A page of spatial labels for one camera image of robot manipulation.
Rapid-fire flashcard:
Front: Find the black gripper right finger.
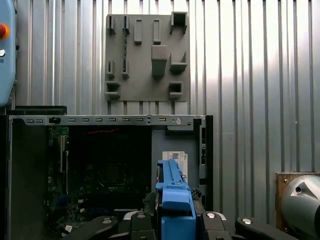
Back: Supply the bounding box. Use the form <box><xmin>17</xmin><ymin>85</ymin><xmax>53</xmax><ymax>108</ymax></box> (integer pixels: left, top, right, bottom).
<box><xmin>200</xmin><ymin>211</ymin><xmax>301</xmax><ymax>240</ymax></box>

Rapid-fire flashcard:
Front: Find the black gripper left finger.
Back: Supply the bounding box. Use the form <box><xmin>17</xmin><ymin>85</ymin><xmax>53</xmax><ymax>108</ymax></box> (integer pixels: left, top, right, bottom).
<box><xmin>59</xmin><ymin>212</ymin><xmax>154</xmax><ymax>240</ymax></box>

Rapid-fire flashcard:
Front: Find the hard disk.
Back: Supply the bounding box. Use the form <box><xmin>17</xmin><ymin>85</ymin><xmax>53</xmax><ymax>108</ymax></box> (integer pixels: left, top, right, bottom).
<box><xmin>154</xmin><ymin>158</ymin><xmax>198</xmax><ymax>240</ymax></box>

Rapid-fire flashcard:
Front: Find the CPU socket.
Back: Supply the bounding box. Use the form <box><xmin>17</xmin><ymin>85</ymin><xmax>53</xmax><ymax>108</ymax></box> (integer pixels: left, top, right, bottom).
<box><xmin>98</xmin><ymin>159</ymin><xmax>131</xmax><ymax>187</ymax></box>

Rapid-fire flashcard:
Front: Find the grey power supply unit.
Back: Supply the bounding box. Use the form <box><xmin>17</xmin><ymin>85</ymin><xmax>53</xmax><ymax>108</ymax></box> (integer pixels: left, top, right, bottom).
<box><xmin>150</xmin><ymin>129</ymin><xmax>201</xmax><ymax>201</ymax></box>

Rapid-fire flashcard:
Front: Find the black open PC case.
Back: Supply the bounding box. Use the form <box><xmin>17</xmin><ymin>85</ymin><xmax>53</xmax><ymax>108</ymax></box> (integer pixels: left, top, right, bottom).
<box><xmin>0</xmin><ymin>106</ymin><xmax>215</xmax><ymax>240</ymax></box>

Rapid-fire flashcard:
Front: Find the grey parts rack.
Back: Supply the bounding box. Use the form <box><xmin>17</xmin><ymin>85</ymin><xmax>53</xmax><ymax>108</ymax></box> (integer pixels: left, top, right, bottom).
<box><xmin>104</xmin><ymin>11</ymin><xmax>191</xmax><ymax>103</ymax></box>

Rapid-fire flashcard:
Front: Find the RAM stick in rack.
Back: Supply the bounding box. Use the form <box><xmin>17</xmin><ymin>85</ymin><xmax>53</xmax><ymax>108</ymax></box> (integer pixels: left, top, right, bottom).
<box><xmin>121</xmin><ymin>15</ymin><xmax>129</xmax><ymax>74</ymax></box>

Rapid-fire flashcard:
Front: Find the pale blue teach pendant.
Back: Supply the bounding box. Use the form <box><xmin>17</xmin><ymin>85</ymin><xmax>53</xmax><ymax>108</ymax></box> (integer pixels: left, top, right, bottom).
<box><xmin>0</xmin><ymin>0</ymin><xmax>20</xmax><ymax>109</ymax></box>

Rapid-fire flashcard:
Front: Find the square brown base plate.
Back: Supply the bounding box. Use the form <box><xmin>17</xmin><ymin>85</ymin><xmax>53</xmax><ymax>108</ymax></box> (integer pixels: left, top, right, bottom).
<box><xmin>274</xmin><ymin>171</ymin><xmax>320</xmax><ymax>233</ymax></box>

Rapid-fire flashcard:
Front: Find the red twisted wire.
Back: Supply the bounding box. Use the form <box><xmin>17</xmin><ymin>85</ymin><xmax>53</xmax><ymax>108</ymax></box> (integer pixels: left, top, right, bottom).
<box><xmin>81</xmin><ymin>128</ymin><xmax>121</xmax><ymax>135</ymax></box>

